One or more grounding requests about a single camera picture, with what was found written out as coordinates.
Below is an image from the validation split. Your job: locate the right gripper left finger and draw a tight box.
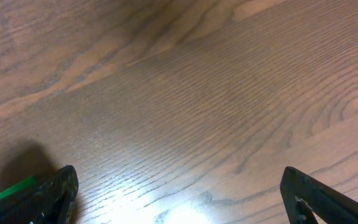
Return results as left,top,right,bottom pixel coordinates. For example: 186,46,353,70
0,165,79,224

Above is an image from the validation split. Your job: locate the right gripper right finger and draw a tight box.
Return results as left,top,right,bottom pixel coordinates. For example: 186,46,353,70
280,167,358,224

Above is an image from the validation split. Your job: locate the green lid glass jar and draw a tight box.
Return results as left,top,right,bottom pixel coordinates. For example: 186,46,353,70
0,176,37,200

